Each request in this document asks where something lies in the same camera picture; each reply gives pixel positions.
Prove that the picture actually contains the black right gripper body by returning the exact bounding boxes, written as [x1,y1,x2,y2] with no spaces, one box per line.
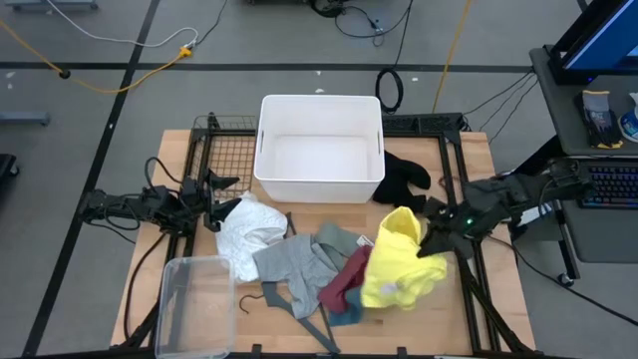
[431,205,483,241]

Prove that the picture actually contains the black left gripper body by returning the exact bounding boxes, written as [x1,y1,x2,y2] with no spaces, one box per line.
[178,174,216,229]

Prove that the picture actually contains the white cloth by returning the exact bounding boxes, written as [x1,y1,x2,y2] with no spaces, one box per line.
[214,191,290,284]

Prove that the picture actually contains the yellow cloth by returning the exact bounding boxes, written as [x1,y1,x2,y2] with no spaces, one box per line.
[359,205,449,311]

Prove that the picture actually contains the black cloth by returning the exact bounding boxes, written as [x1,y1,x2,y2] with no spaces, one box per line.
[372,151,433,214]

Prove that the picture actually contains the light grey knit cloth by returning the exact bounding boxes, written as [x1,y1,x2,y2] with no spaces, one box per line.
[252,232,340,320]

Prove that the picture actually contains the maroon cloth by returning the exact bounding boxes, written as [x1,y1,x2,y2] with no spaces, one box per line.
[317,243,374,315]

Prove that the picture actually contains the teal blue cloth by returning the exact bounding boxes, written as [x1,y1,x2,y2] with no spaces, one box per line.
[326,286,365,328]

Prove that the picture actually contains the black power strip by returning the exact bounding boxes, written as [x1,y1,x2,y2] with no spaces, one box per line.
[381,113,465,135]

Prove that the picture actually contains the clear plastic container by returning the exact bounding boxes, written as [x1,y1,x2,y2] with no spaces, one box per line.
[154,255,237,359]

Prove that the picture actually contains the white perforated plastic bin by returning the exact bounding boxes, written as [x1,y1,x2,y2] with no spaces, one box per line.
[252,94,387,205]

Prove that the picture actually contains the grey clothes hanger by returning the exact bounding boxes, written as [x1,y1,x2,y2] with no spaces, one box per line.
[237,211,343,355]

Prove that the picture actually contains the grey side cart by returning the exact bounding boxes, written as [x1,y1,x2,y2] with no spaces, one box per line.
[527,44,638,265]

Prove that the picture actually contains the black backlit keyboard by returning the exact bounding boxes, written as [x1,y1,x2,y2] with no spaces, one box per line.
[577,162,638,210]

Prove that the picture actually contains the grey work gloves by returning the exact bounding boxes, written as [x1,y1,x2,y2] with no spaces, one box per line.
[572,89,624,150]

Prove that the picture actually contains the grey cart leg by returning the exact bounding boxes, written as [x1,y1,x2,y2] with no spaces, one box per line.
[0,110,51,127]

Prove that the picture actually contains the black chair base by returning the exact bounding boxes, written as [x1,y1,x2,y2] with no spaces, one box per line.
[0,153,20,180]

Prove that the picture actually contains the white wipes container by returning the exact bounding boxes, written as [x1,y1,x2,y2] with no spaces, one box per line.
[617,92,638,144]

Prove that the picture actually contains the computer monitor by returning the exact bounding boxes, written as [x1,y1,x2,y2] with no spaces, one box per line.
[547,0,638,86]

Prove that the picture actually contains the dark wire mesh basket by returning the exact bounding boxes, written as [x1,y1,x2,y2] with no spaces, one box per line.
[191,114,260,203]

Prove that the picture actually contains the coiled black cable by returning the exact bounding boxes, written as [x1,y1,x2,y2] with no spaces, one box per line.
[374,67,405,115]

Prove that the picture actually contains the orange extension cable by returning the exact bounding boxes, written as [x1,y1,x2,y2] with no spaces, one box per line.
[0,19,193,96]

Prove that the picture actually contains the yellow hanging cable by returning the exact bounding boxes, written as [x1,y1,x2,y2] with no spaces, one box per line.
[431,0,474,115]

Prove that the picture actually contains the white floor cable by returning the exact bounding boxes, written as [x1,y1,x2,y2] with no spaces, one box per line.
[47,0,199,50]

